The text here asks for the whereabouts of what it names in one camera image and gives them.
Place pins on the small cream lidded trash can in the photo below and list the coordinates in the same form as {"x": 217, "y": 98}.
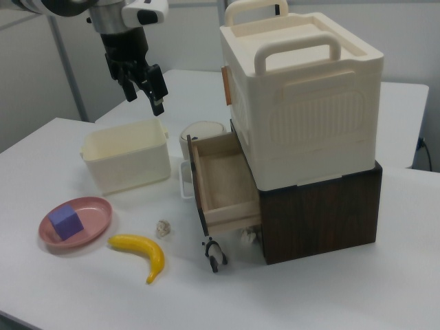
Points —
{"x": 203, "y": 130}

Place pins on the panda toy figure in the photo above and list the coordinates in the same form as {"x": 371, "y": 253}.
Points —
{"x": 214, "y": 256}

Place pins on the crumpled white paper ball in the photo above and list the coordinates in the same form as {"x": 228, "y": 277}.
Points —
{"x": 249, "y": 236}
{"x": 163, "y": 229}

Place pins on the cream open plastic bin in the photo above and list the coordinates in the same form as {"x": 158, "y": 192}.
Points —
{"x": 127, "y": 165}

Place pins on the purple cube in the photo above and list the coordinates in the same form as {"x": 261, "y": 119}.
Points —
{"x": 66, "y": 222}

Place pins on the pink plate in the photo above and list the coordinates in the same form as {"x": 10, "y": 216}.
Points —
{"x": 93, "y": 216}

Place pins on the dark brown wooden cabinet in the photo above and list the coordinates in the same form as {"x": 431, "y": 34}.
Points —
{"x": 319, "y": 220}

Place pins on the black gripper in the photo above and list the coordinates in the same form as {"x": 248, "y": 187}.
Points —
{"x": 125, "y": 51}

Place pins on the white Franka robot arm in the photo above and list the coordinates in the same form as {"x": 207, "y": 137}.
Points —
{"x": 106, "y": 13}

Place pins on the yellow banana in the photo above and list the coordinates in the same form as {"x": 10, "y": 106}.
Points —
{"x": 148, "y": 251}

